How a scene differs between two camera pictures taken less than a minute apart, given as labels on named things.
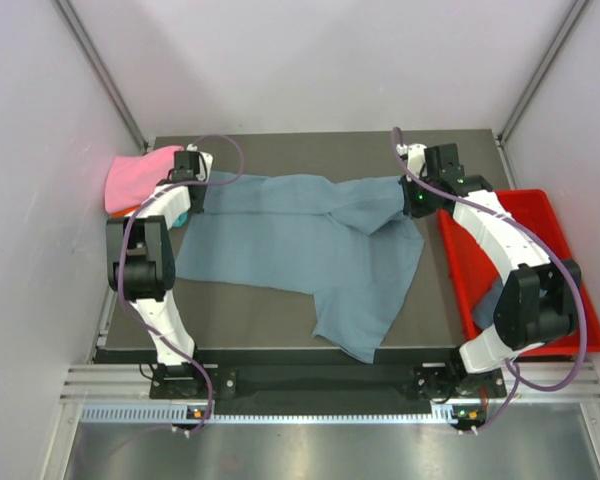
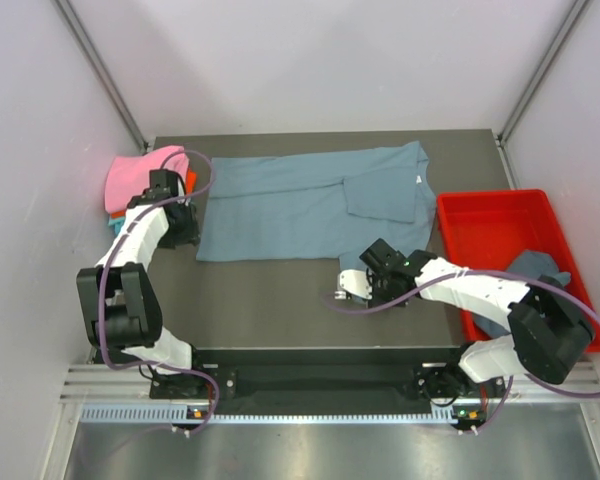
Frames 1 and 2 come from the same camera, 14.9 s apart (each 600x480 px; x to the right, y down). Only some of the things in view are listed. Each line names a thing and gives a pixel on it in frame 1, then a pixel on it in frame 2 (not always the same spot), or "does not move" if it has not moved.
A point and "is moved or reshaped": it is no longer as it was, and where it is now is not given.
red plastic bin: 473,268 does not move
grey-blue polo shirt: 308,236 is moved or reshaped
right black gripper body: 418,198 → 382,292
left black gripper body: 197,207 → 183,230
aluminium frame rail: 130,384 does not move
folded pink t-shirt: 129,177 does not move
